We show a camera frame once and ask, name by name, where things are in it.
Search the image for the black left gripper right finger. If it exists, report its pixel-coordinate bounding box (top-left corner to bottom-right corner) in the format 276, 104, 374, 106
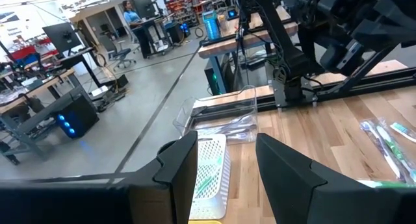
255, 133, 371, 224

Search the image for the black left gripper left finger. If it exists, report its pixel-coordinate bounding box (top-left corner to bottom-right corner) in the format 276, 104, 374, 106
123, 131, 198, 224

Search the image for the black monitor on arm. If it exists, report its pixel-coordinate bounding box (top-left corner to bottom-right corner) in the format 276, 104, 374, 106
41, 21, 83, 55

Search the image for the white perforated plastic basket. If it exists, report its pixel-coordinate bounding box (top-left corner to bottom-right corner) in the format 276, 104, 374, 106
187, 132, 232, 221

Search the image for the clear plastic bin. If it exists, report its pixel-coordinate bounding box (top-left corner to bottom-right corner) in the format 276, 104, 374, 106
173, 85, 260, 146

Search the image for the black computer with blue lights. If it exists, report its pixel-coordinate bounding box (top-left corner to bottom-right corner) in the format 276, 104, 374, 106
51, 93, 101, 140

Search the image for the grey office chair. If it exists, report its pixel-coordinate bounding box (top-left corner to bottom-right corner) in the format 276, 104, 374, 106
108, 38, 138, 72

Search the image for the black equipment cart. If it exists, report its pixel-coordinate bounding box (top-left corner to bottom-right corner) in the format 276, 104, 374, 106
138, 16, 174, 59

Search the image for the blue device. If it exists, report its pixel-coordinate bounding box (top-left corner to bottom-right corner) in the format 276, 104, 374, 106
201, 9, 222, 40

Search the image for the black standing desk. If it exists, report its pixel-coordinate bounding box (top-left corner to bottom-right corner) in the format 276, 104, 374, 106
55, 45, 130, 90

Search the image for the wooden top workbench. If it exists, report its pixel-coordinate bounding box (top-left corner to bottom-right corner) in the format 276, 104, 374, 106
0, 67, 76, 165

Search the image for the person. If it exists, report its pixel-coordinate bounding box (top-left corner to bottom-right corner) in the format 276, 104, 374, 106
121, 0, 154, 58

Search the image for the red parts shelf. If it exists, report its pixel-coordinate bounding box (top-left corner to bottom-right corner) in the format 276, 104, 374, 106
164, 0, 205, 27

